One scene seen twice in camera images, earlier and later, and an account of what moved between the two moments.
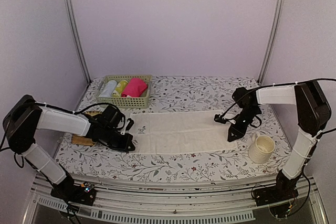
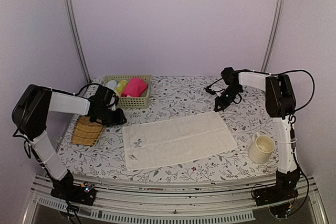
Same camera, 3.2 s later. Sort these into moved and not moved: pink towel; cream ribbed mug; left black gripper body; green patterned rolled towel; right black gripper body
Moved: left black gripper body; right black gripper body
Not moved: pink towel; green patterned rolled towel; cream ribbed mug
